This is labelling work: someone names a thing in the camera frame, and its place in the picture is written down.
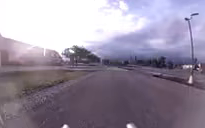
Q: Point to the tree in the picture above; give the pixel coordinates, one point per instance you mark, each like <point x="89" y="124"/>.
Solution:
<point x="78" y="53"/>

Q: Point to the long low building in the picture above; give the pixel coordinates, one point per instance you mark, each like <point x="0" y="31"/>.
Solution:
<point x="16" y="51"/>

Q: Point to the distant row of trees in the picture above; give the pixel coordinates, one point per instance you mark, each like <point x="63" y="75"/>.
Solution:
<point x="150" y="61"/>

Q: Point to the street lamp pole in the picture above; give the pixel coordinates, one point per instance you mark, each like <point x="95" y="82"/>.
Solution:
<point x="191" y="43"/>

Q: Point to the grey asphalt road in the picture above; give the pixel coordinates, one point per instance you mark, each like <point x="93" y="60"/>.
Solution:
<point x="123" y="96"/>

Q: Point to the pale concrete pavement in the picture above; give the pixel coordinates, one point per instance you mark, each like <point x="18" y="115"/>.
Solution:
<point x="40" y="68"/>

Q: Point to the raised kerb island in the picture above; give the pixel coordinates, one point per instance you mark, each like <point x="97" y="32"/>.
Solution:
<point x="171" y="78"/>

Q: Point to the robot's own part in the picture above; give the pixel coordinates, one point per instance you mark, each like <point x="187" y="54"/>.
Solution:
<point x="65" y="126"/>
<point x="131" y="125"/>

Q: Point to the grass patch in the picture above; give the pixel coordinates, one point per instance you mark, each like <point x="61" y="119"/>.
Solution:
<point x="26" y="81"/>

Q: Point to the gravel strip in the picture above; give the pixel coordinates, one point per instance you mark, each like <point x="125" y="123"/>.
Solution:
<point x="30" y="100"/>

